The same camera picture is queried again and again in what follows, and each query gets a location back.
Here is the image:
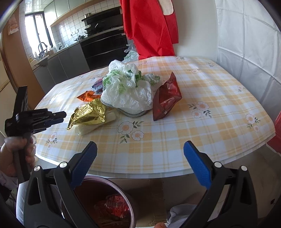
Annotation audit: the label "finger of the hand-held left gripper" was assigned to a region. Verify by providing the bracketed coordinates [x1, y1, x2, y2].
[28, 109, 67, 120]
[32, 118, 64, 134]

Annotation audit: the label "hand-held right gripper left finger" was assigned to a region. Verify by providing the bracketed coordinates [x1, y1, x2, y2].
[23, 141, 103, 228]

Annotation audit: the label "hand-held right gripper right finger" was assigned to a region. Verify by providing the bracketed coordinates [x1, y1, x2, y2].
[183, 140, 258, 228]

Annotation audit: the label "gold foil wrapper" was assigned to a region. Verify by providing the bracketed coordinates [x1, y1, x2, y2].
[66, 99, 107, 130]

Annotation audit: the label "maroon plastic basin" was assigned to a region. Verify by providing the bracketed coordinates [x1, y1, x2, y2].
[61, 178, 136, 228]

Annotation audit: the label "red orange foil wrapper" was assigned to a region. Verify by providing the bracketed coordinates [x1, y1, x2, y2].
[77, 91, 101, 102]

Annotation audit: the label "purple snack packet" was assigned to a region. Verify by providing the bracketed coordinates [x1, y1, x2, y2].
[92, 78, 106, 92]

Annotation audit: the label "clear red plastic tray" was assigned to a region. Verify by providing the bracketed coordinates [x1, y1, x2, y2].
[94, 195, 130, 222]

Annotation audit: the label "grey white slipper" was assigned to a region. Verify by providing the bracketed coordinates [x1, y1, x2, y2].
[100, 96, 150, 118]

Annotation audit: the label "dark red snack bag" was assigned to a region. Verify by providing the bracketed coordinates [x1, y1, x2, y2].
[152, 72, 182, 121]

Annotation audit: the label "white green printed plastic bag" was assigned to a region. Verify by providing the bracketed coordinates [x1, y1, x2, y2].
[102, 60, 161, 111]

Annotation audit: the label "person's left hand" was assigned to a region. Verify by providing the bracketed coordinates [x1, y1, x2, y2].
[0, 136, 37, 177]

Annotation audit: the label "cream refrigerator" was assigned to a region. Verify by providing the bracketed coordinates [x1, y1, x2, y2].
[0, 49, 18, 136]

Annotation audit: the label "yellow checked tablecloth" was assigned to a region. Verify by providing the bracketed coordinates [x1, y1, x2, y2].
[34, 56, 276, 176]

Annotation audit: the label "grey base cabinets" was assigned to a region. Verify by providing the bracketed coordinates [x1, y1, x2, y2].
[33, 43, 90, 88]

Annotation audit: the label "person's white trouser leg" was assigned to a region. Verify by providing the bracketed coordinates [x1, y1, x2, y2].
[166, 204, 198, 228]

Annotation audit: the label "white ribbed garment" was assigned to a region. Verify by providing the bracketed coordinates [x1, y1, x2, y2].
[16, 182, 30, 225]

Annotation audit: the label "kitchen window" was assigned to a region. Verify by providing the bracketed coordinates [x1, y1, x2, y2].
[24, 13, 53, 55]

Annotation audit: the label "black built-in oven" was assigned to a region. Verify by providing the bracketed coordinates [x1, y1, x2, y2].
[79, 28, 129, 71]

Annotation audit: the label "red plastic stool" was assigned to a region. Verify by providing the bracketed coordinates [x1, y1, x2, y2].
[267, 105, 281, 154]

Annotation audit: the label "plastic bags on floor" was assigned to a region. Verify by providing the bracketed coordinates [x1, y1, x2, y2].
[123, 43, 140, 64]

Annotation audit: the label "red hanging apron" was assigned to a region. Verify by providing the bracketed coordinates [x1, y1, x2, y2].
[120, 0, 179, 59]

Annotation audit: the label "white oven mitt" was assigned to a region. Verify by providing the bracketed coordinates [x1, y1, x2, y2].
[158, 0, 174, 15]

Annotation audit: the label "paper wall calendar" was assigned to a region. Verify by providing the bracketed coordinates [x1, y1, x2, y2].
[8, 16, 19, 35]

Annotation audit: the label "pale green wall cabinets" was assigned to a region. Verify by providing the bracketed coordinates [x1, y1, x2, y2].
[43, 0, 121, 21]

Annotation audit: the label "white creased wall sheet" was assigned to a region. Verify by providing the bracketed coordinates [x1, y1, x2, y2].
[214, 0, 281, 106]

